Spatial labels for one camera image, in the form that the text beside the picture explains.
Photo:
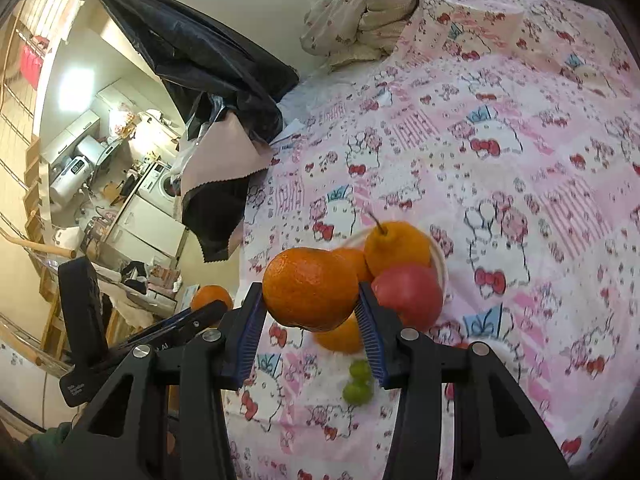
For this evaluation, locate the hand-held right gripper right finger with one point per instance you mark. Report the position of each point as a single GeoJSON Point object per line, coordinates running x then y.
{"type": "Point", "coordinates": [372, 340]}

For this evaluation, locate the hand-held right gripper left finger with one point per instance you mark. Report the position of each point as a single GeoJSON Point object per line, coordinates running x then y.
{"type": "Point", "coordinates": [247, 340]}

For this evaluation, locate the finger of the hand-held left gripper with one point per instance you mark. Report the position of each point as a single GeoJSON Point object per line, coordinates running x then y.
{"type": "Point", "coordinates": [200, 317]}
{"type": "Point", "coordinates": [150, 331]}

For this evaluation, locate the small tangerine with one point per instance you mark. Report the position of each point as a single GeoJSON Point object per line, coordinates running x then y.
{"type": "Point", "coordinates": [210, 297]}
{"type": "Point", "coordinates": [356, 262]}

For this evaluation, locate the red apple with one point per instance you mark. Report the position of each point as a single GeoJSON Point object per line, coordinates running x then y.
{"type": "Point", "coordinates": [410, 295]}

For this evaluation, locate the large orange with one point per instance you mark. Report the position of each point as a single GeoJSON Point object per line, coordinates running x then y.
{"type": "Point", "coordinates": [340, 341]}
{"type": "Point", "coordinates": [310, 285]}

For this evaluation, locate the yellow pear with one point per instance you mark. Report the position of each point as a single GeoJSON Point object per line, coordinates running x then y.
{"type": "Point", "coordinates": [395, 250]}

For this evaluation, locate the pink dotted plate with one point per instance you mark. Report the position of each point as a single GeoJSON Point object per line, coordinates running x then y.
{"type": "Point", "coordinates": [440, 265]}

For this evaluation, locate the small green plum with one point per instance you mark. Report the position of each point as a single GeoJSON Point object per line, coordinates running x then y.
{"type": "Point", "coordinates": [356, 392]}
{"type": "Point", "coordinates": [360, 370]}

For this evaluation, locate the wooden rack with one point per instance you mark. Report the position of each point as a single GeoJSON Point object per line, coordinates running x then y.
{"type": "Point", "coordinates": [40, 247]}

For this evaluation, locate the pink and black cloth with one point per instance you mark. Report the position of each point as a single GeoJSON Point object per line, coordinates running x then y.
{"type": "Point", "coordinates": [215, 230]}

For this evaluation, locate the white base cabinets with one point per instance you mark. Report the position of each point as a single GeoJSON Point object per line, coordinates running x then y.
{"type": "Point", "coordinates": [145, 230]}

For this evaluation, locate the white water heater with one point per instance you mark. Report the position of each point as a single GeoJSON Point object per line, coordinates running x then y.
{"type": "Point", "coordinates": [70, 175]}

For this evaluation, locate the white washing machine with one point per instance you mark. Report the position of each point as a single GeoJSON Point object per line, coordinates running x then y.
{"type": "Point", "coordinates": [155, 185]}

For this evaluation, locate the grey range hood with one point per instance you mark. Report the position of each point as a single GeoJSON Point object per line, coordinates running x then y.
{"type": "Point", "coordinates": [92, 152]}

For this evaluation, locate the pink hanging bag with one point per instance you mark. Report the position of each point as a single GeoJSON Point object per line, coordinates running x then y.
{"type": "Point", "coordinates": [125, 120]}

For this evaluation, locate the tall white cabinet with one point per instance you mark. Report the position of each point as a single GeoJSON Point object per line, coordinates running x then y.
{"type": "Point", "coordinates": [117, 95]}

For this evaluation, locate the pink cartoon printed blanket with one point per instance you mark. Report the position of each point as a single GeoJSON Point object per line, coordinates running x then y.
{"type": "Point", "coordinates": [500, 160]}

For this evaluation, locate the ceiling light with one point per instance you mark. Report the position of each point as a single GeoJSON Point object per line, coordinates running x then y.
{"type": "Point", "coordinates": [76, 85]}

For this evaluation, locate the red hanging cloth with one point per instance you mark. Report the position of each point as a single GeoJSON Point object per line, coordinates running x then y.
{"type": "Point", "coordinates": [31, 67]}

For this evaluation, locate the black plastic sheet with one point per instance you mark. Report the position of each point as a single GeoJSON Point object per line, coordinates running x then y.
{"type": "Point", "coordinates": [200, 50]}

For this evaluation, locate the crumpled beige printed comforter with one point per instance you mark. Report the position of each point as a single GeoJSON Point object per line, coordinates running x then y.
{"type": "Point", "coordinates": [360, 20]}

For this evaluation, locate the white wall cabinet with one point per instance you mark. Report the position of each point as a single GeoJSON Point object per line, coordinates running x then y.
{"type": "Point", "coordinates": [70, 132]}

